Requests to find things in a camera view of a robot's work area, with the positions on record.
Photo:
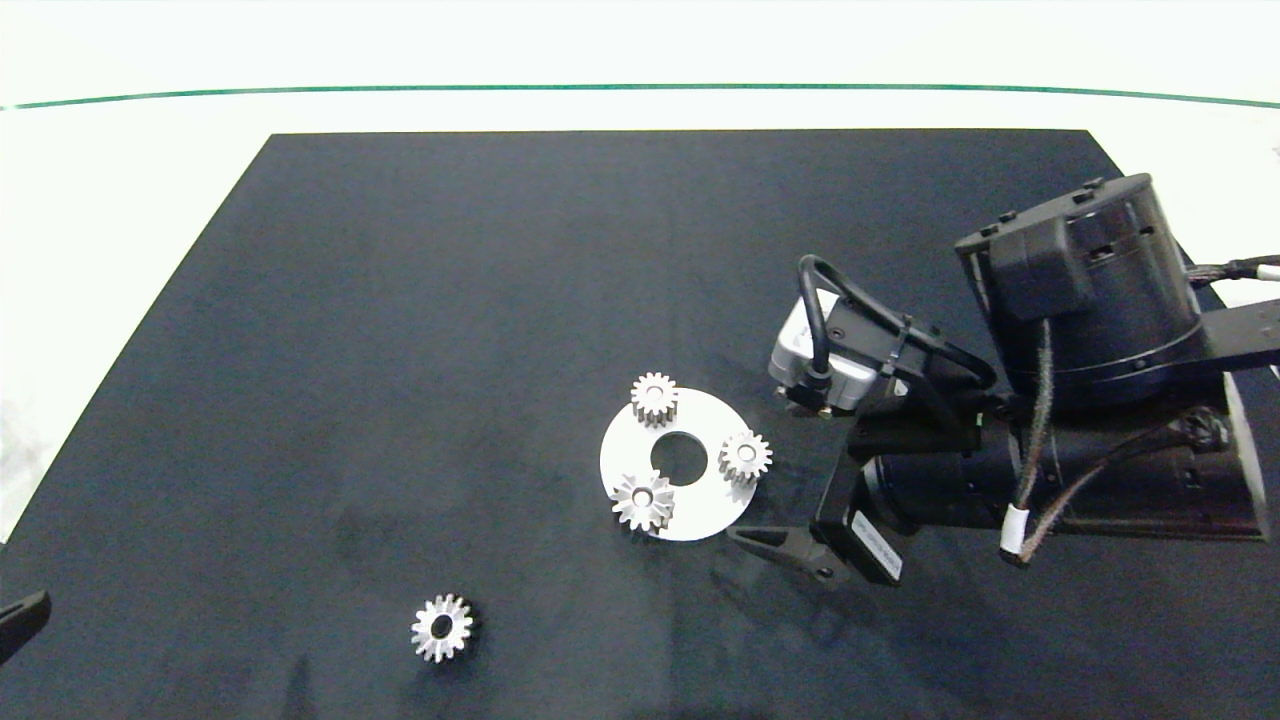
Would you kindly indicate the small steel gear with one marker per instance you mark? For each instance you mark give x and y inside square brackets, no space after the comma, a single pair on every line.
[426,640]
[757,447]
[645,391]

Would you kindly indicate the large steel gear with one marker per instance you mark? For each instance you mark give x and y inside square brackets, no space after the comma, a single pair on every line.
[628,510]

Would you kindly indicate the round white plate with pins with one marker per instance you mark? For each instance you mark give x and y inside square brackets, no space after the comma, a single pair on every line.
[704,503]

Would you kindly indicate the dark rectangular mat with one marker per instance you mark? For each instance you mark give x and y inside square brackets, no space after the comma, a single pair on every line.
[400,350]

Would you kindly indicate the silver boxy wrist camera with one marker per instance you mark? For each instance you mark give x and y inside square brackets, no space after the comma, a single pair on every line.
[795,350]

